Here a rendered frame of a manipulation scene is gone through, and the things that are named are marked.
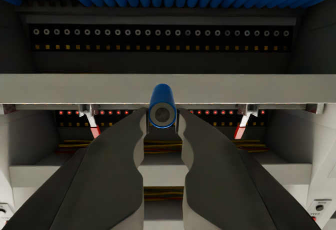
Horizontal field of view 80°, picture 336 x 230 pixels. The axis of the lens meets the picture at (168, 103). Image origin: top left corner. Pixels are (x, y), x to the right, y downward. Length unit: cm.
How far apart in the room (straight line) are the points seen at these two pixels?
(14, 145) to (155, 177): 29
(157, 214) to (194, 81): 44
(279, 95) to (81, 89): 30
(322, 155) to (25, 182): 58
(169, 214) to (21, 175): 38
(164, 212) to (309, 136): 42
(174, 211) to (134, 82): 45
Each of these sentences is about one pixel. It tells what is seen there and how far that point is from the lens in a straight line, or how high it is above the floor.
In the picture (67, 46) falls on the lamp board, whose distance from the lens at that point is 48.
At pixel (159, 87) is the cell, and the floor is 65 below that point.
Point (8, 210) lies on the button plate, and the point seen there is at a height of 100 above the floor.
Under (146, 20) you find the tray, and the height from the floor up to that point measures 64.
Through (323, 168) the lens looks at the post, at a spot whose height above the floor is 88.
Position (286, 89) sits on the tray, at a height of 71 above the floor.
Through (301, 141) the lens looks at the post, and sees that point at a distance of 54.
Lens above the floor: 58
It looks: 31 degrees up
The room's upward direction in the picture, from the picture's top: 179 degrees counter-clockwise
